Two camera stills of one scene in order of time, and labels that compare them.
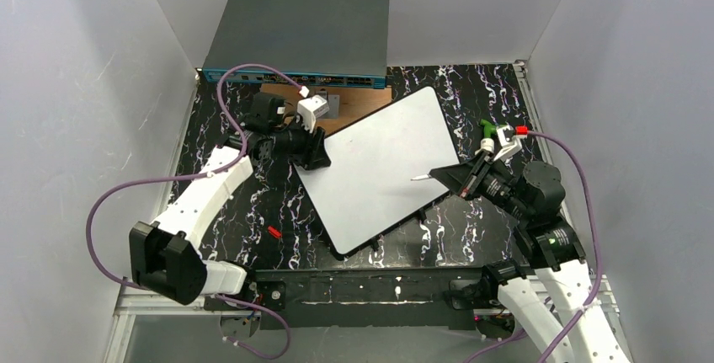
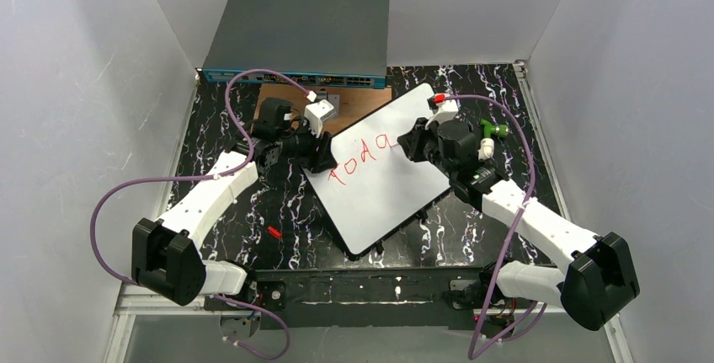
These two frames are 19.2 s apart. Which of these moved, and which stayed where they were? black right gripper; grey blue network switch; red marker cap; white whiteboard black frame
Moved: black right gripper
Stayed: grey blue network switch; white whiteboard black frame; red marker cap
